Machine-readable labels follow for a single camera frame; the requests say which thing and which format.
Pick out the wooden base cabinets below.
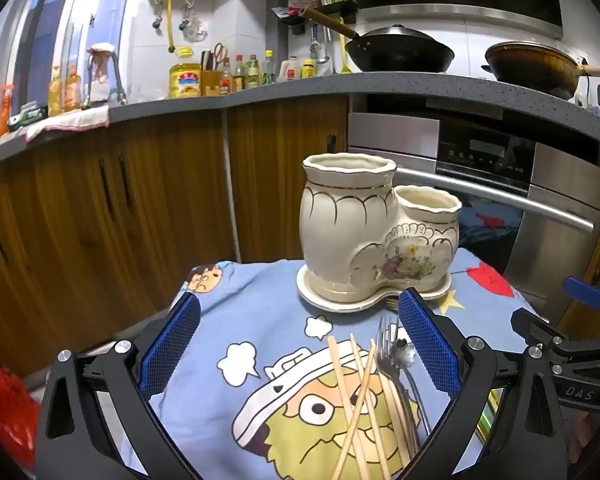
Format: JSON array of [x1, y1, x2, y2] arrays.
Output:
[[0, 96, 351, 377]]

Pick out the cream ceramic utensil holder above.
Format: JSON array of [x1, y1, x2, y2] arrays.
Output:
[[300, 152, 462, 301]]

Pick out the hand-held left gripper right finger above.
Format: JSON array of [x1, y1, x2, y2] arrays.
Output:
[[395, 287, 568, 480]]

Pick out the yellow cooking oil bottle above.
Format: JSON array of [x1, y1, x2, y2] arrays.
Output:
[[168, 62, 203, 100]]

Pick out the red plastic bag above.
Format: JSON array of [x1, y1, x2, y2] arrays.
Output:
[[0, 340, 42, 473]]

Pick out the yellow spatula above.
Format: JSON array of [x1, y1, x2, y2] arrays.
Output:
[[337, 16, 352, 75]]

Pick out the wooden knife block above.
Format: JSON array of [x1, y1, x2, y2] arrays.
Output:
[[200, 42, 229, 97]]

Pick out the brown wok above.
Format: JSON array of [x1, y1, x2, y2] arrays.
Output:
[[481, 40, 600, 101]]

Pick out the white dish cloth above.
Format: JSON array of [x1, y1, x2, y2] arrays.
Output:
[[25, 106, 112, 142]]

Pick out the metal kitchen faucet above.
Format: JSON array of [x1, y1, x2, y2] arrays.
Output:
[[82, 44, 129, 111]]

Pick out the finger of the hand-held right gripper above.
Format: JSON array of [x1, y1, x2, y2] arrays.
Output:
[[510, 306, 568, 357], [563, 276, 600, 312]]

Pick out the cream ceramic saucer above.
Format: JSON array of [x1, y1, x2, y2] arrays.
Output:
[[295, 265, 454, 314]]

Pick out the blue cartoon printed cloth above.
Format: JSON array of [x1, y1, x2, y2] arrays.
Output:
[[147, 249, 537, 480]]

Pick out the metal ladle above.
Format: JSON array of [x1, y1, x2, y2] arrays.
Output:
[[309, 25, 331, 65]]

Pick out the yellow gas hose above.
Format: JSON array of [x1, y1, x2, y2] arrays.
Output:
[[166, 0, 177, 54]]

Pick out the metal fork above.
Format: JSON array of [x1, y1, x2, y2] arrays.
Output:
[[376, 315, 422, 456]]

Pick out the row of sauce bottles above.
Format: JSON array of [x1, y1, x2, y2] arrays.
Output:
[[219, 50, 317, 96]]

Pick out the wooden chopstick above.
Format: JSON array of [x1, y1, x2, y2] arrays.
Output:
[[327, 336, 394, 480], [330, 338, 379, 480], [349, 333, 412, 467], [377, 370, 412, 467]]

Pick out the black wall spice rack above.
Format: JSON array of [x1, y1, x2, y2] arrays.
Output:
[[265, 0, 359, 37]]

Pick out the metal flower-shaped spoon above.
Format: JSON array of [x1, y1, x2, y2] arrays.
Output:
[[389, 337, 432, 433]]

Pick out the black wok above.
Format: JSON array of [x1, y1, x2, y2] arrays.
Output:
[[302, 6, 456, 74]]

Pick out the stainless steel built-in oven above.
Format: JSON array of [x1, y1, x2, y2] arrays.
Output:
[[347, 107, 600, 322]]

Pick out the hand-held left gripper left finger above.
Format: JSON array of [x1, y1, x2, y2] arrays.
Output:
[[35, 292, 203, 480]]

